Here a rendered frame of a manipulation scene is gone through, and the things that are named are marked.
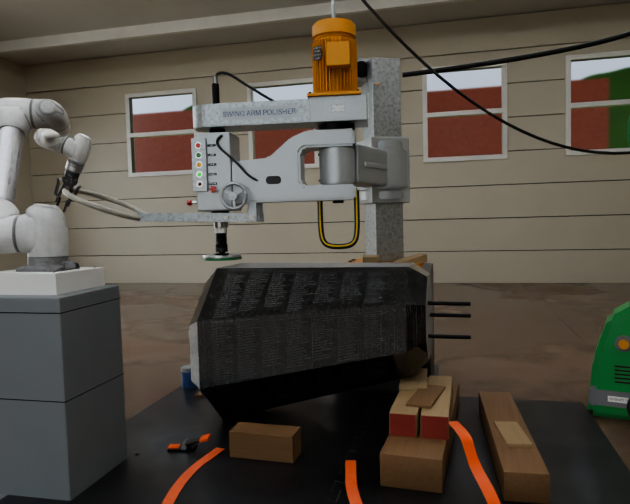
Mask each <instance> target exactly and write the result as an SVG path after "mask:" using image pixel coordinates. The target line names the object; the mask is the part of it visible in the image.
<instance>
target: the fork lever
mask: <svg viewBox="0 0 630 504"><path fill-rule="evenodd" d="M138 216H140V217H141V219H140V221H138V222H248V213H138ZM257 222H264V213H257Z"/></svg>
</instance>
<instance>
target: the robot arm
mask: <svg viewBox="0 0 630 504"><path fill-rule="evenodd" d="M31 129H38V130H37V131H36V132H35V135H34V139H35V141H36V143H37V144H39V145H40V146H41V147H43V148H45V149H48V150H50V151H53V152H56V153H60V154H63V155H65V156H67V157H68V160H67V163H66V166H65V168H67V169H66V171H65V174H64V176H63V177H62V178H57V184H56V187H55V191H54V195H55V196H56V200H55V202H56V205H47V204H34V205H32V206H30V207H29V208H27V210H26V214H23V215H20V214H19V210H18V209H17V207H16V206H15V205H14V202H15V195H16V188H17V182H18V175H19V168H20V161H21V154H22V147H23V141H24V138H25V137H26V136H27V135H28V133H29V132H30V130H31ZM70 131H71V128H70V122H69V118H68V115H67V113H66V111H65V110H64V108H63V107H62V106H61V105H60V104H59V103H57V102H55V101H53V100H50V99H43V100H40V99H27V98H1V99H0V254H8V253H20V252H21V253H27V255H28V260H27V265H26V266H23V267H19V268H16V272H59V271H65V270H73V269H80V266H79V264H78V263H77V262H71V261H70V260H69V257H68V251H69V234H68V225H67V221H66V218H65V216H64V214H63V212H66V209H67V207H69V206H70V203H71V201H73V200H71V199H70V198H68V200H66V203H65V206H64V209H63V212H62V211H61V210H60V208H59V207H58V206H59V203H60V200H61V197H60V196H61V194H62V189H63V188H65V187H66V186H68V187H69V192H71V193H72V192H73V187H74V186H75V185H77V186H76V187H77V188H76V190H75V193H74V195H76V196H77V194H78V192H79V189H80V188H81V187H82V186H81V185H79V184H78V178H79V175H80V173H82V170H83V168H84V165H85V162H86V161H87V159H88V157H89V155H90V151H91V146H92V140H91V138H90V137H89V136H87V135H84V134H81V133H78V134H77V135H75V136H74V138H70V137H67V136H68V135H69V134H70ZM61 181H63V185H62V188H61V189H60V191H59V193H58V190H59V186H60V182H61ZM57 193H58V194H57Z"/></svg>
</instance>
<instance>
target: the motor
mask: <svg viewBox="0 0 630 504"><path fill-rule="evenodd" d="M312 39H313V41H314V42H313V43H312V69H313V93H311V92H309V93H307V97H308V99H309V97H319V96H338V95H357V94H361V90H359V89H358V77H357V42H356V41H355V39H356V25H355V24H354V23H353V22H352V21H351V20H349V19H345V18H326V19H322V20H319V21H317V22H316V23H315V24H314V25H313V26H312Z"/></svg>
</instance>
